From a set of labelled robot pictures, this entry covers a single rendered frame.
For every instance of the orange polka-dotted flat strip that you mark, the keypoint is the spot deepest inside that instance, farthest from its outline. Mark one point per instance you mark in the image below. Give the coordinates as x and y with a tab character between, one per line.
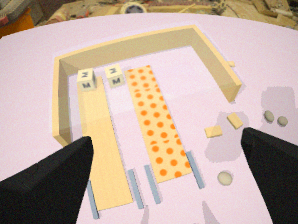
167	156

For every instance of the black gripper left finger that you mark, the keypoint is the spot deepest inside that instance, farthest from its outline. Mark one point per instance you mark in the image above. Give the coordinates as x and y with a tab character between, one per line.
51	191

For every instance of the small tan block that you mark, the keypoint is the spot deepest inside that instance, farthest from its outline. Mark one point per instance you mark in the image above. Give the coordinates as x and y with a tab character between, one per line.
234	120

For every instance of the cream u-shaped wall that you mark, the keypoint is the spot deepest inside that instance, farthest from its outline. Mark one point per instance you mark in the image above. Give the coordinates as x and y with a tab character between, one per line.
124	74

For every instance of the small yellow flat block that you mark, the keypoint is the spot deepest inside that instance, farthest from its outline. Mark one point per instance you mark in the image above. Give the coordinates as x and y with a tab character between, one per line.
213	132

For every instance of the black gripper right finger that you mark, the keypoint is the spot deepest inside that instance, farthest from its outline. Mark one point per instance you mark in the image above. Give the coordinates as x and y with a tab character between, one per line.
274	163

